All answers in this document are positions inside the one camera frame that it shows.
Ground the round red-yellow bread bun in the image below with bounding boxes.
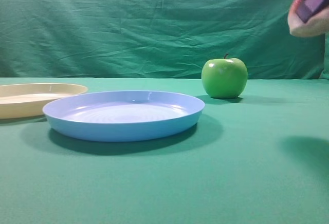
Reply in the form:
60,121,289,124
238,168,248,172
287,0,328,38

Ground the blue plastic plate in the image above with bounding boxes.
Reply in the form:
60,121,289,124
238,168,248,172
43,90,205,142

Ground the yellow plastic plate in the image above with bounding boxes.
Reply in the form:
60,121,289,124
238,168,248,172
1,83,88,119

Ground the green apple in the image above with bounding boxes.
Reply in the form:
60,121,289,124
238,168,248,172
201,54,248,99

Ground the green table cloth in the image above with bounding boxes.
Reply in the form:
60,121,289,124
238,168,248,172
1,78,328,223

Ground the green backdrop cloth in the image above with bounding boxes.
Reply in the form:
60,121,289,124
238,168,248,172
1,0,328,79

